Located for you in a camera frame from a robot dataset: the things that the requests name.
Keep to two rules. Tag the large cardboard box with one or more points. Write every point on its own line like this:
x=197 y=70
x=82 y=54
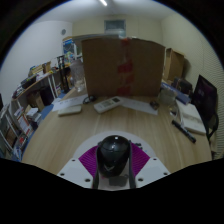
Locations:
x=106 y=66

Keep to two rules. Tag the dark computer monitor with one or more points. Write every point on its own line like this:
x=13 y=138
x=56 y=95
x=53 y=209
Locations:
x=205 y=96

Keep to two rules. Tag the long wooden side desk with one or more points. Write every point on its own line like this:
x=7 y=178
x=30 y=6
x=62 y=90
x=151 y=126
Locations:
x=36 y=81

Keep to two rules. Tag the pile of books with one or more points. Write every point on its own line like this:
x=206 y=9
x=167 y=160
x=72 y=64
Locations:
x=33 y=115

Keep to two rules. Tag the blue white display cabinet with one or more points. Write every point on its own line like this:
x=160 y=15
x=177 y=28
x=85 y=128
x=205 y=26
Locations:
x=69 y=50

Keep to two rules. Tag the black marker pen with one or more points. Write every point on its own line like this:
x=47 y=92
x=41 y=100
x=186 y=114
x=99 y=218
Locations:
x=184 y=131

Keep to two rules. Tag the open white notebook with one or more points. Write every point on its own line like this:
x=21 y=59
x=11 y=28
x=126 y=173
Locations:
x=192 y=118

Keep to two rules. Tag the white remote with display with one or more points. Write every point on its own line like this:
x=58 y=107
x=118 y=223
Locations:
x=107 y=104

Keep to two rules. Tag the round wall fixture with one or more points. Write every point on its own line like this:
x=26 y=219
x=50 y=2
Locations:
x=63 y=32

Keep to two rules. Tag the small cardboard box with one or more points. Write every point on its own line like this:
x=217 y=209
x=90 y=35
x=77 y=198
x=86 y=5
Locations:
x=36 y=101

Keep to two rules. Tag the grey door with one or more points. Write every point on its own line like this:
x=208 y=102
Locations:
x=115 y=26

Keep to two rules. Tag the black computer mouse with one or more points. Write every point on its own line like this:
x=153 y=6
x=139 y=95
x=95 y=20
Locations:
x=114 y=155

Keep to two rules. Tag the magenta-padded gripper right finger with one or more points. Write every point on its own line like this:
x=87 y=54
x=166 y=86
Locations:
x=153 y=170

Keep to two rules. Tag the black office chair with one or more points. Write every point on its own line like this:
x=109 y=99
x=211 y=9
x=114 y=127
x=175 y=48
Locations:
x=213 y=130

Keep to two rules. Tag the upright open cardboard box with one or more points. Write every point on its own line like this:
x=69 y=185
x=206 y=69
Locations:
x=175 y=65

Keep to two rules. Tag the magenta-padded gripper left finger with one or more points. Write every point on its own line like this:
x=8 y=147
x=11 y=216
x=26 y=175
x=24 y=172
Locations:
x=73 y=171

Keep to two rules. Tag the ceiling light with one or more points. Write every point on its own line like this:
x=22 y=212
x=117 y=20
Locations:
x=103 y=2

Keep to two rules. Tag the black metal stand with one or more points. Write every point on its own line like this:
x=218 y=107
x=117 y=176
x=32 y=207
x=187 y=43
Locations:
x=63 y=75

